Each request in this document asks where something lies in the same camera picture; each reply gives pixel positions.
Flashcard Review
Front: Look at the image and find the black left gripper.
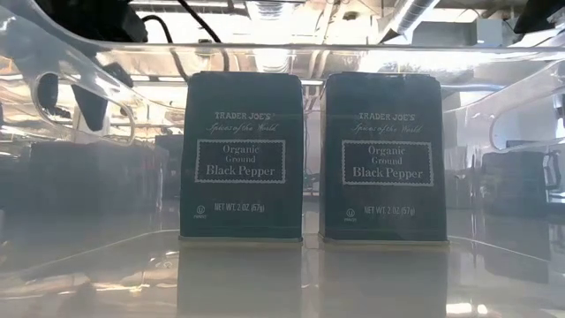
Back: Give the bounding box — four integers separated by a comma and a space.
34, 0, 149, 133

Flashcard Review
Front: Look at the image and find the smoky grey plastic bin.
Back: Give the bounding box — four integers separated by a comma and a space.
24, 140, 167, 211

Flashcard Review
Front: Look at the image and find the clear plastic bin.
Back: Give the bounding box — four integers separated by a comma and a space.
0, 0, 565, 318

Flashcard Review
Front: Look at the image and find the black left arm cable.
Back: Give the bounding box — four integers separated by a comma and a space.
139, 0, 231, 85

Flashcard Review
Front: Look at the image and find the silver ventilation duct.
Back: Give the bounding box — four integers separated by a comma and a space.
378, 0, 442, 43

